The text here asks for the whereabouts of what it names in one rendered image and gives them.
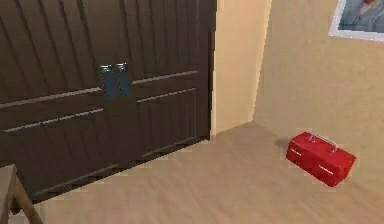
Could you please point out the white framed wall picture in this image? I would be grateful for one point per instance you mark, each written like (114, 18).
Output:
(361, 18)

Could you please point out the red toolbox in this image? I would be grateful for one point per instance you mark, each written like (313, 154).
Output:
(320, 160)

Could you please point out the dark brown double door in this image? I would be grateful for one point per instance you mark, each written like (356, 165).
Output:
(66, 133)

